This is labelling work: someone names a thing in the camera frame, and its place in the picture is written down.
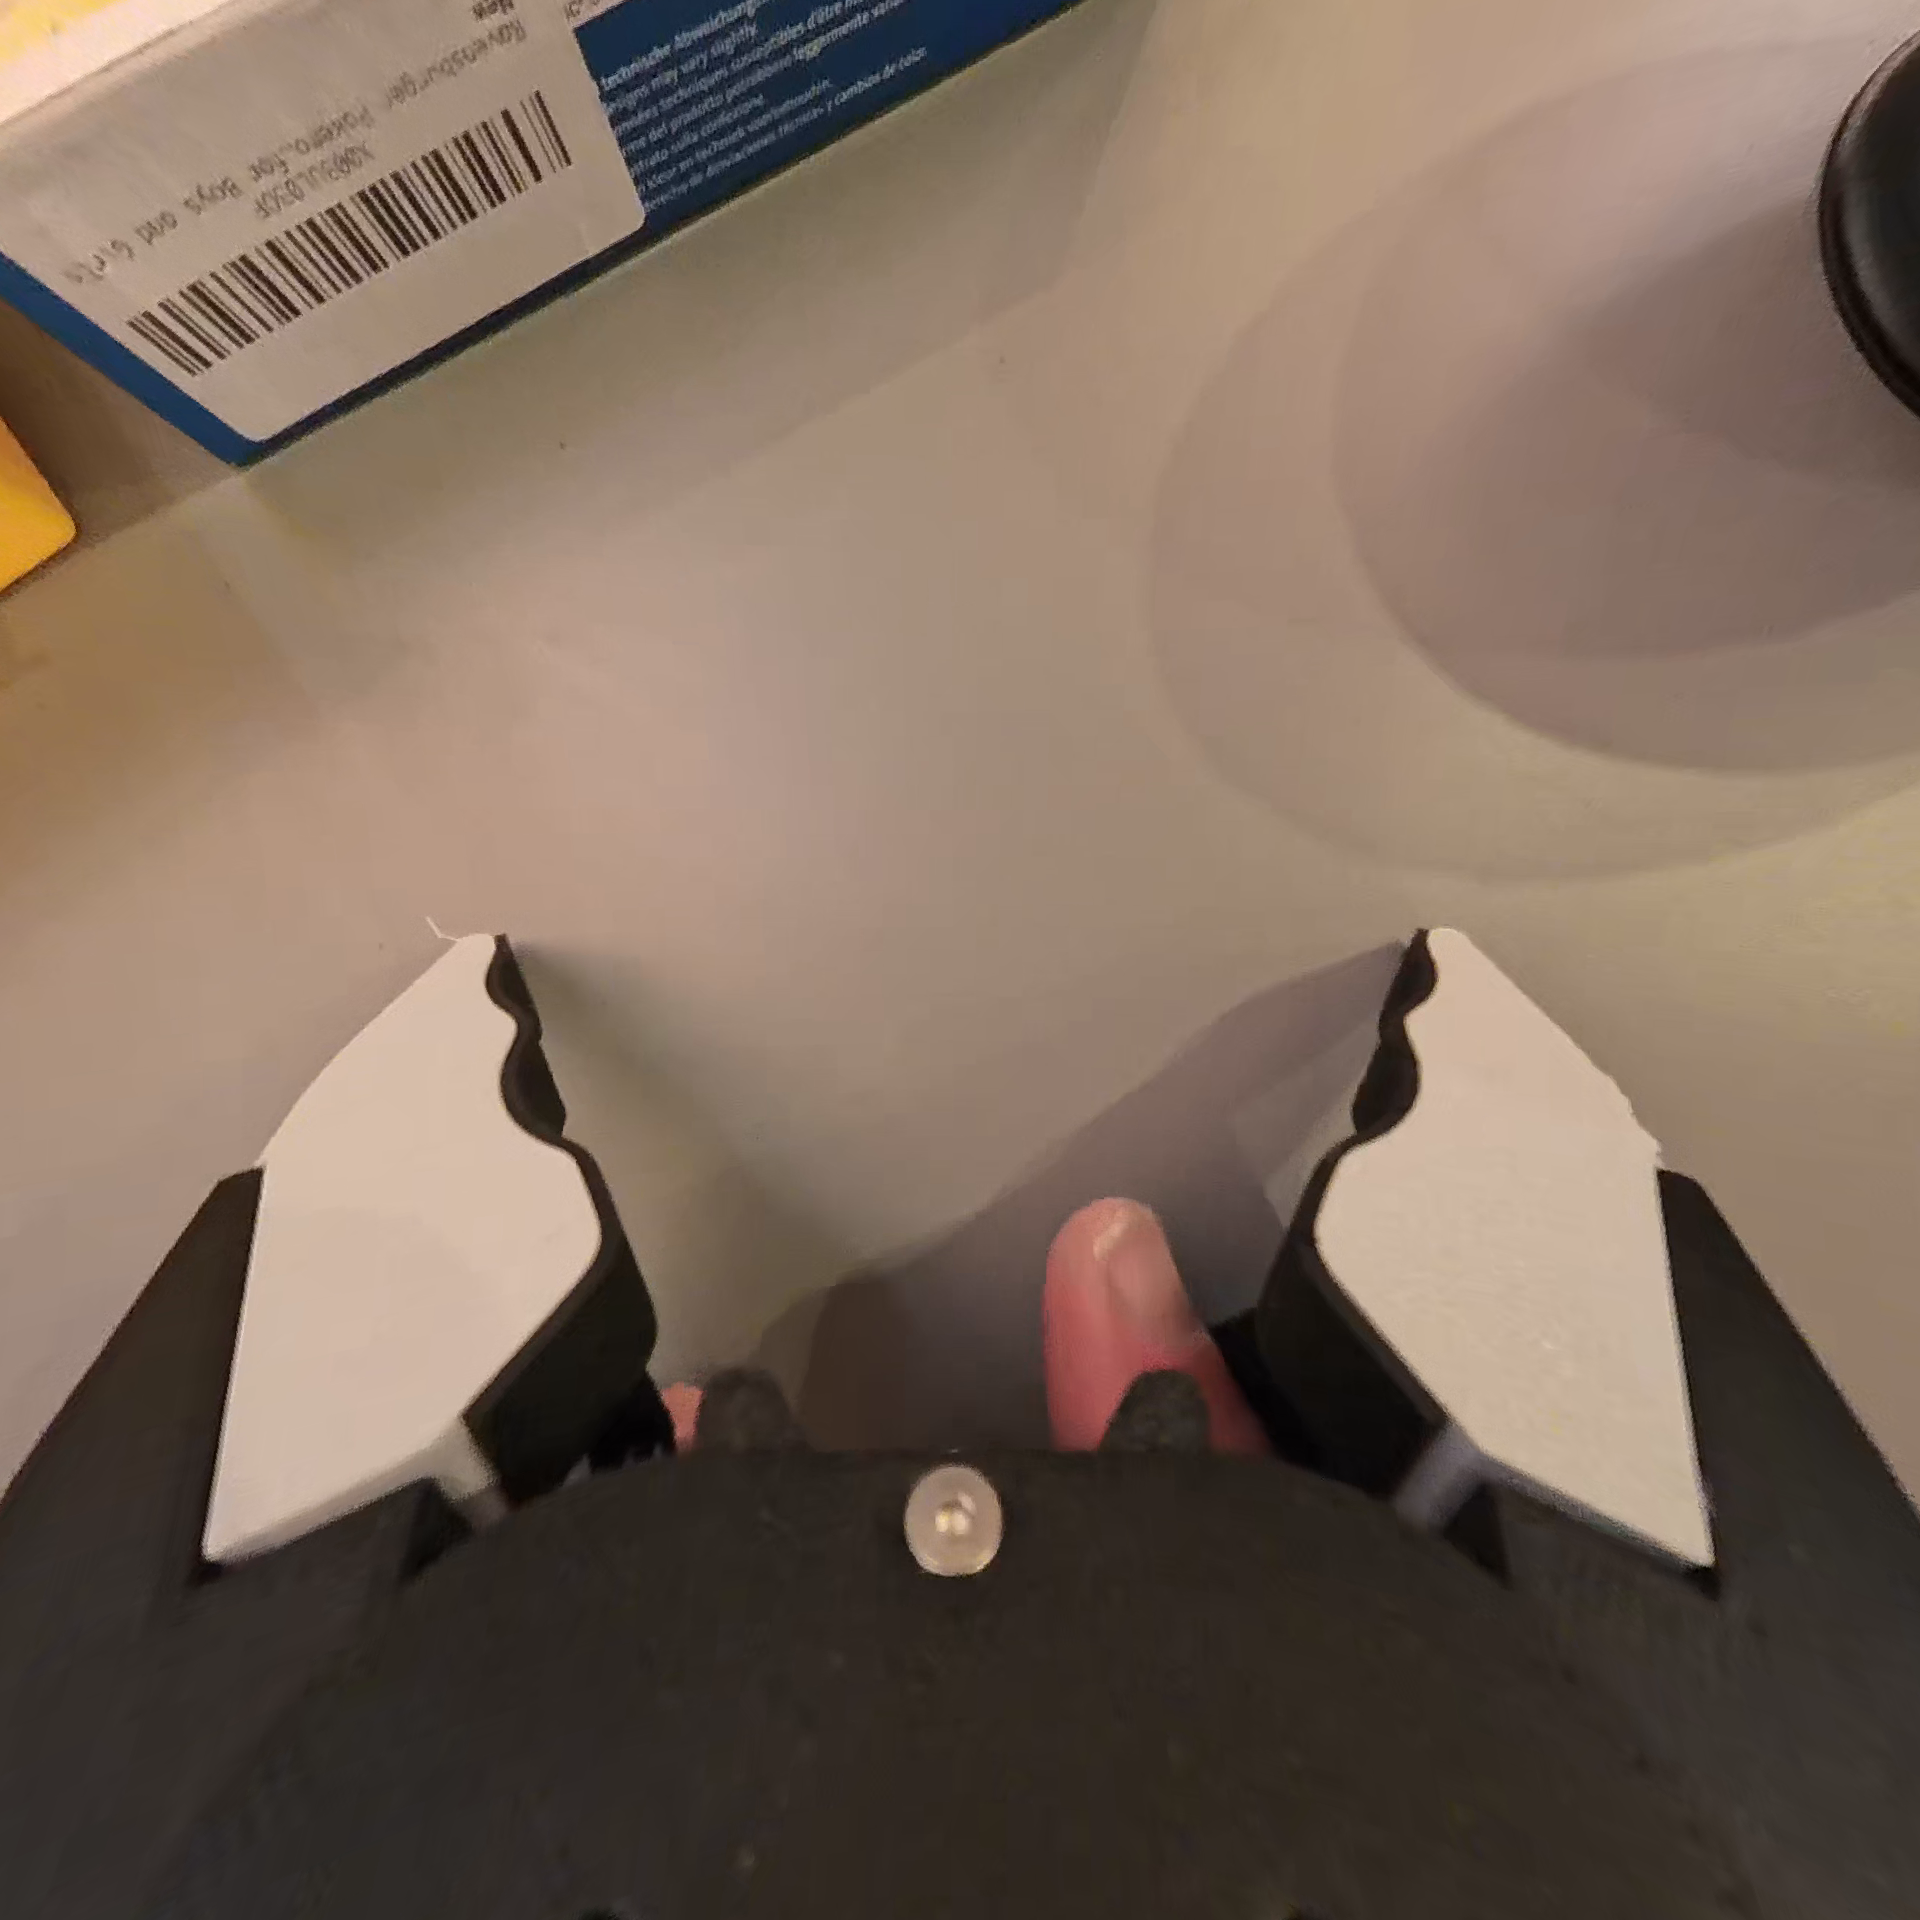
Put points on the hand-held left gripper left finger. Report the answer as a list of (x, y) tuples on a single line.
[(407, 1245)]

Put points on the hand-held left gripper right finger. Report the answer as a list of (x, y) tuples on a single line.
[(1515, 1276)]

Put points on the blue puzzle box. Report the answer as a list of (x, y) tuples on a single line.
[(375, 180)]

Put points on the person's left hand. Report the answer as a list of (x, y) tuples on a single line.
[(1109, 1306)]

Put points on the large yellow plastic bin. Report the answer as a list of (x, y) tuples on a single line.
[(29, 520)]

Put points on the black round object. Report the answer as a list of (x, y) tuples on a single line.
[(1884, 227)]

